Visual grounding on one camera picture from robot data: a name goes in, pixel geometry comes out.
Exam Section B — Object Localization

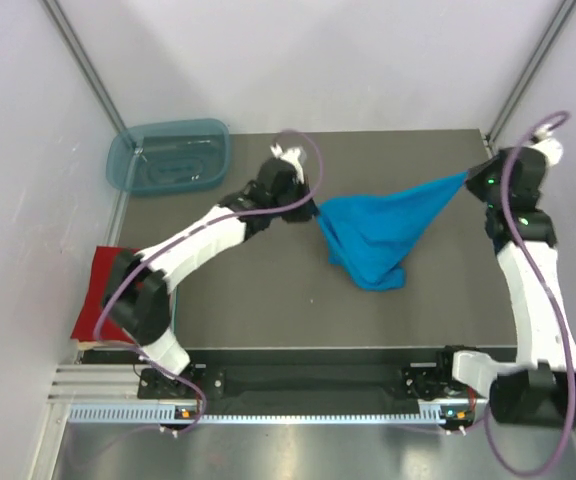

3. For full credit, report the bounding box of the aluminium corner post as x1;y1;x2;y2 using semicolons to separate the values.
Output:
484;0;576;146
39;0;126;133

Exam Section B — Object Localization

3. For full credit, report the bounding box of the left aluminium corner post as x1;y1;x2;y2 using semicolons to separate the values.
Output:
39;0;126;133

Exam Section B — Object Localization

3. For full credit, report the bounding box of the red folded t shirt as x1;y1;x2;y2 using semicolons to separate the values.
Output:
71;246;121;344

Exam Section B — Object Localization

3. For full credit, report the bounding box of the beige folded t shirt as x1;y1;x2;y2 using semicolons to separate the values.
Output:
74;340;100;352

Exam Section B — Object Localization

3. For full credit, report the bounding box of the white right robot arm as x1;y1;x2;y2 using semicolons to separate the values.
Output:
434;133;576;428

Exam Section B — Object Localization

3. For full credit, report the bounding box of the aluminium frame rail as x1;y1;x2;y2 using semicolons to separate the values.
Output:
47;367;142;401

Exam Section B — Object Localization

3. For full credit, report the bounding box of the teal plastic basin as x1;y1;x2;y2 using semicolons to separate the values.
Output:
106;118;231;197

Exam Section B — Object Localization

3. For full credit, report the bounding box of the grey slotted cable duct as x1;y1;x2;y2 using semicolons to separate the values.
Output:
69;403;473;426

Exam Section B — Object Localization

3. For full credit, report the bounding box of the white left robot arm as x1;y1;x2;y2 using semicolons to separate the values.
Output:
101;144;318;397

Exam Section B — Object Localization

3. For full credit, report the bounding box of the blue t shirt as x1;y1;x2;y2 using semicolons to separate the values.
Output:
317;171;468;292

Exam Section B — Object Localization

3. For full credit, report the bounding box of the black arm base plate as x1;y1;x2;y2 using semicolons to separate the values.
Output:
136;348;474;401

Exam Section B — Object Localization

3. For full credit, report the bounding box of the right aluminium corner post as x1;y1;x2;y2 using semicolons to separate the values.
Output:
484;0;576;146

